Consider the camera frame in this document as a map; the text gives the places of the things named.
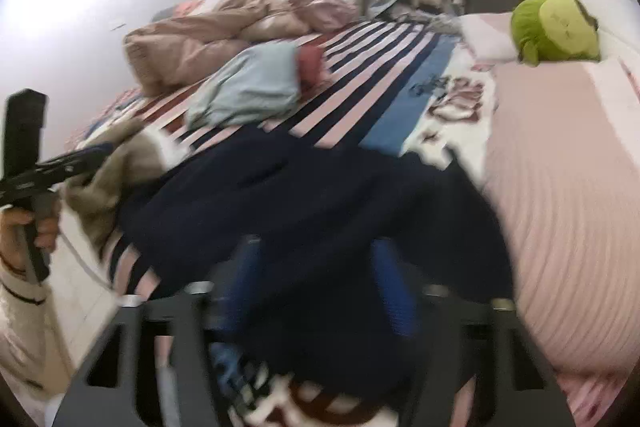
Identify dark navy sweater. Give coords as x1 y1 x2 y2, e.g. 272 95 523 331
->
117 128 514 398

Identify white sleeve left forearm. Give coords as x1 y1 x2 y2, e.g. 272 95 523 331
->
0 263 50 426

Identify person's left hand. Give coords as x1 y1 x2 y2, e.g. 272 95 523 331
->
0 200 61 275

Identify tan fleece garment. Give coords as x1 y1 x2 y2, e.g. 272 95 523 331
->
62 118 183 251

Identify pink ribbed pillow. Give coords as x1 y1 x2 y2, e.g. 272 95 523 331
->
486 58 639 373

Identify pink brown comforter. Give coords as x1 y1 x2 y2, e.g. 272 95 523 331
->
124 0 311 98

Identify light blue grey garment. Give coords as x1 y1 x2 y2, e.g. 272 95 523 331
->
184 41 300 129

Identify striped bed sheet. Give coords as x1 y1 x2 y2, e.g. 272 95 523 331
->
64 18 501 427

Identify white pillow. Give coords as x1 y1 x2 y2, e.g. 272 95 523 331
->
459 12 518 63

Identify green plush toy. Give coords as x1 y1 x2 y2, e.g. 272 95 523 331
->
510 0 601 66

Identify black camera box left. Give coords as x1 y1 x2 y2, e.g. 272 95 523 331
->
2 89 48 178

